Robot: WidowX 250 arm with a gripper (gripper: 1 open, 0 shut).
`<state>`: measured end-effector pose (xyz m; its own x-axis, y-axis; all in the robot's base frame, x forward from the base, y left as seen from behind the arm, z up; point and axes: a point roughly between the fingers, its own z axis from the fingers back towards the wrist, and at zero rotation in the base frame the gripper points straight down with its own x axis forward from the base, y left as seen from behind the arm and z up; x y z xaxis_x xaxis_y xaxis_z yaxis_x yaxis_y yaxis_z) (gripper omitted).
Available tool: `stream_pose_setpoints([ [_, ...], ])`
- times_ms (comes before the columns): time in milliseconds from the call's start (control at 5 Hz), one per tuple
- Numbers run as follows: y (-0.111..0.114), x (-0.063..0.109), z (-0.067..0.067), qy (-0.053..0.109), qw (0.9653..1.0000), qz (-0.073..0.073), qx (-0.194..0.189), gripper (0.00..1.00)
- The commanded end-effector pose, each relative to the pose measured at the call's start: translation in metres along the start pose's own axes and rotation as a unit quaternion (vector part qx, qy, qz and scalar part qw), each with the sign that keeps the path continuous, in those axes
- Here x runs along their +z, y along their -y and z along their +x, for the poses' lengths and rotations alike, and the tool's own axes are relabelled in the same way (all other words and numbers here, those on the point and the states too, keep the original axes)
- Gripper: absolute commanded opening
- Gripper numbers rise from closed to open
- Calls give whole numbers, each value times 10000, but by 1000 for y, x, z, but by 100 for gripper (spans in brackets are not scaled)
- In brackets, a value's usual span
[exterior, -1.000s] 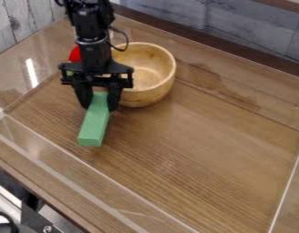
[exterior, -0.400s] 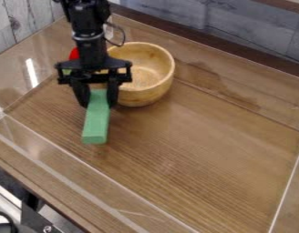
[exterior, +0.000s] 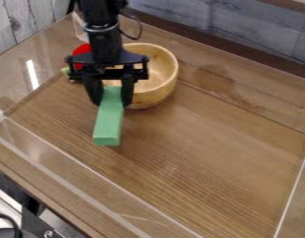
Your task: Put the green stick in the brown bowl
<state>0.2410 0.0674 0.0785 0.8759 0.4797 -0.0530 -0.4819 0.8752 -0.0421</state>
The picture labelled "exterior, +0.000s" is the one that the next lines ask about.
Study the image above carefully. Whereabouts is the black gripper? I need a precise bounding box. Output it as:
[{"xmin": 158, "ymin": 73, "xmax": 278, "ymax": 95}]
[{"xmin": 67, "ymin": 49, "xmax": 150, "ymax": 107}]

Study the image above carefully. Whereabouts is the light wooden bowl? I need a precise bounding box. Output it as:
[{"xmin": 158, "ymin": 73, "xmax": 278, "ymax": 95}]
[{"xmin": 101, "ymin": 42, "xmax": 179, "ymax": 110}]

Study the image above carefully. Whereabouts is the green rectangular block stick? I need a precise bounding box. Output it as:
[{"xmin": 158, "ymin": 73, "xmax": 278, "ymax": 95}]
[{"xmin": 93, "ymin": 86, "xmax": 123, "ymax": 146}]

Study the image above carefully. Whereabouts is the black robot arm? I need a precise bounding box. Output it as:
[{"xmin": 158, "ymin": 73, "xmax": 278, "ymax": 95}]
[{"xmin": 65, "ymin": 0, "xmax": 150, "ymax": 107}]

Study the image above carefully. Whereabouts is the red plush strawberry toy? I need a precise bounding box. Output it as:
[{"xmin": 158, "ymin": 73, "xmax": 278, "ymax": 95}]
[{"xmin": 61, "ymin": 44, "xmax": 91, "ymax": 77}]

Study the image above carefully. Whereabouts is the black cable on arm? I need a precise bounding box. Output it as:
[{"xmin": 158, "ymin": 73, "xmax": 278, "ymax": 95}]
[{"xmin": 118, "ymin": 14, "xmax": 143, "ymax": 41}]

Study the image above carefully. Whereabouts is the black table clamp mount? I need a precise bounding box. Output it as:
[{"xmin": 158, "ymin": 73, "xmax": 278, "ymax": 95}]
[{"xmin": 21, "ymin": 208, "xmax": 63, "ymax": 238}]

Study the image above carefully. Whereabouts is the black cable loop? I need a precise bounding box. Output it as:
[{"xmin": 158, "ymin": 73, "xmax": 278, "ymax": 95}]
[{"xmin": 0, "ymin": 213, "xmax": 22, "ymax": 238}]

